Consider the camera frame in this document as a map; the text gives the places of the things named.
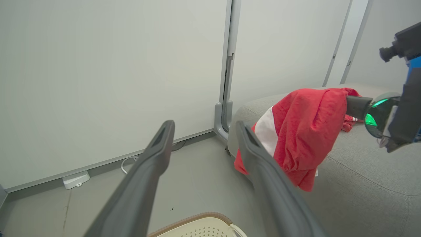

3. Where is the beige plastic laundry basket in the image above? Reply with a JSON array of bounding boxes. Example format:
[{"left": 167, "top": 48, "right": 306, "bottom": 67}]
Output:
[{"left": 147, "top": 212, "right": 248, "bottom": 237}]

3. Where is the white partition panel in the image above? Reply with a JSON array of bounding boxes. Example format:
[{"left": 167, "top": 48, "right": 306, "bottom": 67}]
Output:
[
  {"left": 0, "top": 0, "right": 232, "bottom": 193},
  {"left": 229, "top": 0, "right": 352, "bottom": 112},
  {"left": 340, "top": 0, "right": 421, "bottom": 93}
]

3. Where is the white power adapter box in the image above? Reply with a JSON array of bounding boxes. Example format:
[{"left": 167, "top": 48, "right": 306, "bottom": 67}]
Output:
[{"left": 62, "top": 170, "right": 90, "bottom": 190}]

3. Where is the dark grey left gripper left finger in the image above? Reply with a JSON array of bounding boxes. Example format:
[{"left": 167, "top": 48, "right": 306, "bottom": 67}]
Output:
[{"left": 83, "top": 120, "right": 176, "bottom": 237}]

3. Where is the red garment with white stripes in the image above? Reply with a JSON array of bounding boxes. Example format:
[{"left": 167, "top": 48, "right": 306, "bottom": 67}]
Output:
[{"left": 234, "top": 87, "right": 364, "bottom": 192}]

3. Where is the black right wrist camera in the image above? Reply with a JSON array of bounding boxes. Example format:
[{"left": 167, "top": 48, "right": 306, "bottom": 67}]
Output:
[{"left": 379, "top": 21, "right": 421, "bottom": 63}]

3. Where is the grey partition foot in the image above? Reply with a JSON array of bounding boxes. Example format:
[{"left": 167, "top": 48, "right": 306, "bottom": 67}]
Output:
[
  {"left": 214, "top": 101, "right": 230, "bottom": 143},
  {"left": 222, "top": 100, "right": 234, "bottom": 133}
]

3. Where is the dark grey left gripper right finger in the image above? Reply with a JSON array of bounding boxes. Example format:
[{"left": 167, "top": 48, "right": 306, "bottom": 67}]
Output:
[{"left": 235, "top": 120, "right": 329, "bottom": 237}]

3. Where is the grey fabric sofa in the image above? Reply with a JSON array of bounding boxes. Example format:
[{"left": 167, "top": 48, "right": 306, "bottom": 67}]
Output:
[{"left": 227, "top": 82, "right": 421, "bottom": 237}]

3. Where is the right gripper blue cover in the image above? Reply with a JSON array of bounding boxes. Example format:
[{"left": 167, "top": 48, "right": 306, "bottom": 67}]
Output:
[{"left": 345, "top": 56, "right": 421, "bottom": 153}]

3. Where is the coiled white cable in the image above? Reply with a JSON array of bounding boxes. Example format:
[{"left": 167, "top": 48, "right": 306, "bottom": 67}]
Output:
[{"left": 120, "top": 155, "right": 139, "bottom": 174}]

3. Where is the black floor cable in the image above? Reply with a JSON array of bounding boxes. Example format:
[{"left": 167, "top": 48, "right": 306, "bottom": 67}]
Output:
[{"left": 171, "top": 140, "right": 188, "bottom": 152}]

